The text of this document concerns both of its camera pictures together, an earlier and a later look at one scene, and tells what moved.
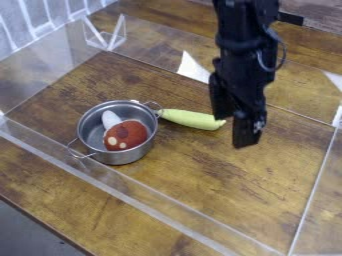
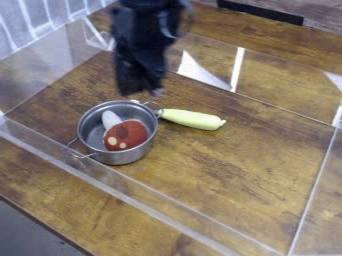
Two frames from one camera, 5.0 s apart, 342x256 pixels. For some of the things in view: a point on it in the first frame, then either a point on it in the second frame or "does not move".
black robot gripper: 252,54 to 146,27
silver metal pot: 90,129 does not move
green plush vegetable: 191,119 does not move
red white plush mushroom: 124,133 does not move
